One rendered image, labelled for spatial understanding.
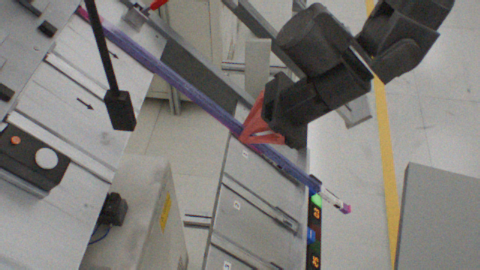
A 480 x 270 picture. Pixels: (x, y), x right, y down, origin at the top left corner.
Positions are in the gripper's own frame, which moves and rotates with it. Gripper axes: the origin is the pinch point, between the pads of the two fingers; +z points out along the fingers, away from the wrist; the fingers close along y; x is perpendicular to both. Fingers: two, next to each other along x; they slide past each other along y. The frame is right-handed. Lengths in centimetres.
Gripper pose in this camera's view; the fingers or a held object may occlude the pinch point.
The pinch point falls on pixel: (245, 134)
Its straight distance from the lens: 65.6
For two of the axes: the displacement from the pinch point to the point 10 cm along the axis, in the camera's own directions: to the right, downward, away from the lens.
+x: 7.0, 5.3, 4.8
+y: -1.3, 7.5, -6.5
